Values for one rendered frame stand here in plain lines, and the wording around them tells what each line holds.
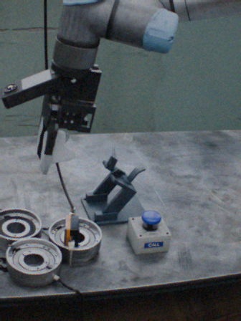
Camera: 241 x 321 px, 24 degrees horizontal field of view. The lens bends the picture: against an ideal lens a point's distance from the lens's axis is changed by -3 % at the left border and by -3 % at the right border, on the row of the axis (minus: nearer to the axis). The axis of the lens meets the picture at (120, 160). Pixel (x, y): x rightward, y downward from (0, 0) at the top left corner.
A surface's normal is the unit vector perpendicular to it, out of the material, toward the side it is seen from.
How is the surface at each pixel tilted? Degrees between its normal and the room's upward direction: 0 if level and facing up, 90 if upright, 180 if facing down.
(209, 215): 0
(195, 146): 0
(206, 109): 90
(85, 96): 90
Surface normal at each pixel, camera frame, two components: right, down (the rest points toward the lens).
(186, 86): 0.25, 0.51
